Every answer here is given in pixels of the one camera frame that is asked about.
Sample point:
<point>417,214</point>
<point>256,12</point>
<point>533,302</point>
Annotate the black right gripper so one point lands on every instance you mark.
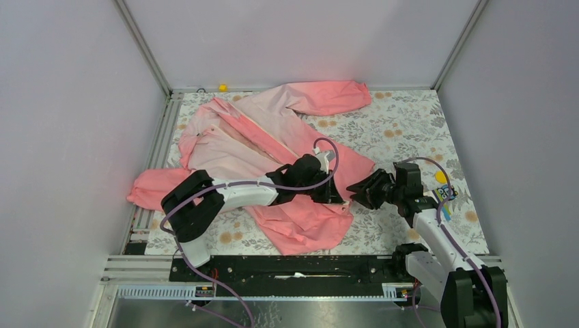
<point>371,183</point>

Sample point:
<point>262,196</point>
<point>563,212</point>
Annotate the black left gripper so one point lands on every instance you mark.
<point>329,194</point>

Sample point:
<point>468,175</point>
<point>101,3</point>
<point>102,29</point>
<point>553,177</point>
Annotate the pink zip-up jacket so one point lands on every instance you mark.
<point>251,136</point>

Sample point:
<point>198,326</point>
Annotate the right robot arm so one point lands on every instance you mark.
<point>470,293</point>

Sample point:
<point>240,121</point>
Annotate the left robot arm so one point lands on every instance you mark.
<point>193,205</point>

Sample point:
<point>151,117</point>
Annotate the yellow round disc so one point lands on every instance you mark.
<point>441,177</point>

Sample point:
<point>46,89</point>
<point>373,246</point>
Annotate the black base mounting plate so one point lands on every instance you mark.
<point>295,270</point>

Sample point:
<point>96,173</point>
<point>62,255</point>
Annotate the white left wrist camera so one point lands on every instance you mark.
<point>324,158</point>

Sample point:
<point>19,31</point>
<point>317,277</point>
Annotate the grey slotted cable duct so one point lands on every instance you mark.
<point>259,293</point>

